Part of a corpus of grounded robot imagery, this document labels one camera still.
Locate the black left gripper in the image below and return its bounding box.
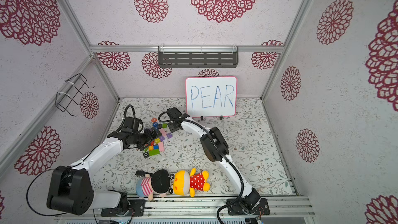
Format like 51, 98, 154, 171
133, 126, 162, 151

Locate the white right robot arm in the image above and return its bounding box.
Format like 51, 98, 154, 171
159, 107, 261, 211

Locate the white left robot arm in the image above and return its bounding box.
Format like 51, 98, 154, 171
46, 118, 161, 215

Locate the whiteboard with PEAR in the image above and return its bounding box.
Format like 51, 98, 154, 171
186, 76, 237, 117

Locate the green long block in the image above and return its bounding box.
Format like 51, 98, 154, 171
148, 149, 160, 156

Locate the pink long block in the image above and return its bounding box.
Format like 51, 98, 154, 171
158, 142, 165, 152

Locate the striped plush doll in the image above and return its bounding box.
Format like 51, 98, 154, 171
135, 170, 174, 201

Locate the yellow plush doll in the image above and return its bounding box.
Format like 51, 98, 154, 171
172, 168, 210, 197

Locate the grey wall shelf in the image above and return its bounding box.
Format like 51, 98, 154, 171
158, 46, 239, 68

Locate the black wire wall rack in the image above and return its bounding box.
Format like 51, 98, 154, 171
54, 73, 95, 117

